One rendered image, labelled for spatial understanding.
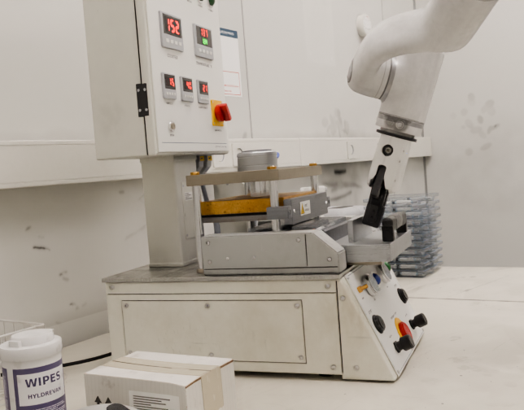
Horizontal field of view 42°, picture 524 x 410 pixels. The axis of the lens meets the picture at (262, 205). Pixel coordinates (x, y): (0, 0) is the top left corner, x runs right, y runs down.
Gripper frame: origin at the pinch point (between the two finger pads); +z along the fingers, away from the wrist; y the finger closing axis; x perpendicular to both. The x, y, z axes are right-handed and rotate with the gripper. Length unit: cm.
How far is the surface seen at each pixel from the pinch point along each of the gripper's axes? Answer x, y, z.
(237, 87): 67, 78, -15
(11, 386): 33, -51, 31
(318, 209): 11.6, 4.7, 2.8
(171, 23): 46, -8, -25
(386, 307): -7.2, -2.1, 15.3
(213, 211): 27.0, -10.2, 6.6
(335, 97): 54, 147, -19
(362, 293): -3.8, -10.9, 11.8
